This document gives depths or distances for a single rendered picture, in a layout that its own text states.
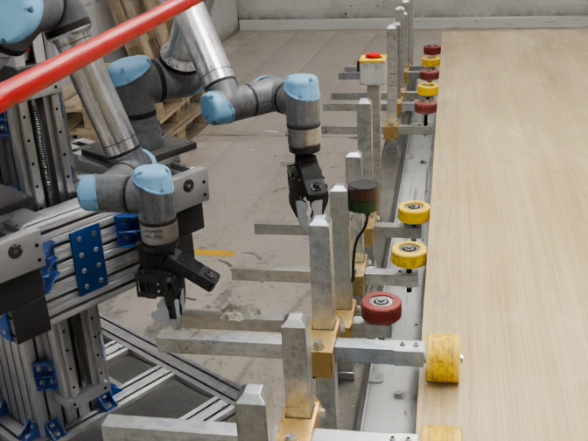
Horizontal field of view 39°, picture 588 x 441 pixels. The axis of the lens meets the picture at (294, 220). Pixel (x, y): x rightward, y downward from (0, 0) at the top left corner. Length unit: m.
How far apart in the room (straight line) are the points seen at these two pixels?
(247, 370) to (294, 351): 1.96
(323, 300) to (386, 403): 0.50
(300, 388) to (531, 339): 0.53
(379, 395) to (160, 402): 0.95
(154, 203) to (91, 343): 0.88
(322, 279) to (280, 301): 2.18
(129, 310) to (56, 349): 1.29
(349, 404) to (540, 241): 0.58
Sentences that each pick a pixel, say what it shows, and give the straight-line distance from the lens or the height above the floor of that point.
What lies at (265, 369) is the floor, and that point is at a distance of 3.12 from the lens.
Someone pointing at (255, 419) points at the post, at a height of 1.15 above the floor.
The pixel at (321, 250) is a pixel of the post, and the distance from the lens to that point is 1.36.
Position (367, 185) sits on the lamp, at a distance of 1.59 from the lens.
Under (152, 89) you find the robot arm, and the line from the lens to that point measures 2.20.
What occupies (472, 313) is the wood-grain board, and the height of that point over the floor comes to 0.90.
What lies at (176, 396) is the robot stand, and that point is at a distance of 2.66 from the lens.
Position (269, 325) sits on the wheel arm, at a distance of 1.70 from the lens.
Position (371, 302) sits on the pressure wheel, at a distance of 1.65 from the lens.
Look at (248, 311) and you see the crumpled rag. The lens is 1.70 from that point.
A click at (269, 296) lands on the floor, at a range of 3.61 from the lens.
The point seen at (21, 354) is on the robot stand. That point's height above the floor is 0.50.
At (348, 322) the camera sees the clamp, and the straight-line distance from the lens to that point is 1.65.
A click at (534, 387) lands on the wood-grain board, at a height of 0.90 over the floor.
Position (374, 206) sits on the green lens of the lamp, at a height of 1.10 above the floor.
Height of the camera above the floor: 1.70
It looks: 23 degrees down
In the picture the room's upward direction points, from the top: 3 degrees counter-clockwise
